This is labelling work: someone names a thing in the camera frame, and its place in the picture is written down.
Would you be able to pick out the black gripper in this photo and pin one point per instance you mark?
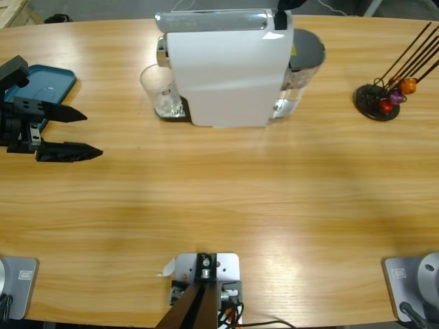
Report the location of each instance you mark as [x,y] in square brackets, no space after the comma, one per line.
[17,127]

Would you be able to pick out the white capsule coffee machine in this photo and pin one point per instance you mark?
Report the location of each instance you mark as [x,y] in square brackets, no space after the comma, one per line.
[226,75]

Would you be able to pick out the wooden pallet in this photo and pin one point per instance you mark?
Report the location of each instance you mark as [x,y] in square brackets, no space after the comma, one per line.
[13,12]

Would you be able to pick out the white tape piece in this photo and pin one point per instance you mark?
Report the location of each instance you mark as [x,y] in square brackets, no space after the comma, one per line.
[168,269]

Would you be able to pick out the teal plastic tray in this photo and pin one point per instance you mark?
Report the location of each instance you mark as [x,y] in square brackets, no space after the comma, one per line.
[51,85]

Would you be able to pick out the white metal frame leg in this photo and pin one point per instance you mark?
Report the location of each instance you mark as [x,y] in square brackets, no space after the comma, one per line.
[374,7]

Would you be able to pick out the clear drinking glass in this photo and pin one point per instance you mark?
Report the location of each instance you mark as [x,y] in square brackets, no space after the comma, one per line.
[156,85]

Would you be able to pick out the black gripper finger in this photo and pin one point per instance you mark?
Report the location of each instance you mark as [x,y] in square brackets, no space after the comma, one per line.
[284,4]
[297,2]

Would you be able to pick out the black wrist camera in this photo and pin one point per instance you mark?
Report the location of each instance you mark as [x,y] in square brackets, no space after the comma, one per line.
[13,68]

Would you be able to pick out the red coffee capsule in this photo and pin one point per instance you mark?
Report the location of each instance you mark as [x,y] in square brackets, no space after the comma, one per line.
[387,107]

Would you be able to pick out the copper orange coffee capsule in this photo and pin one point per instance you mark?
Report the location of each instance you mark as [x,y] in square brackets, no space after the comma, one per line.
[409,86]

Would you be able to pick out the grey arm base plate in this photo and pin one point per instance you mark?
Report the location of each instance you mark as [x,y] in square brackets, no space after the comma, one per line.
[398,284]
[20,284]

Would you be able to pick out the black floor object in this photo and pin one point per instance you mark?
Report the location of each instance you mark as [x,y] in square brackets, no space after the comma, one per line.
[58,18]

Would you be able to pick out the black capsule holder with rods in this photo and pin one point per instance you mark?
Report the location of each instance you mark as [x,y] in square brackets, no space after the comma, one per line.
[370,99]

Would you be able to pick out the white camera mount dark post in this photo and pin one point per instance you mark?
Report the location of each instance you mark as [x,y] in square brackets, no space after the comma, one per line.
[226,264]

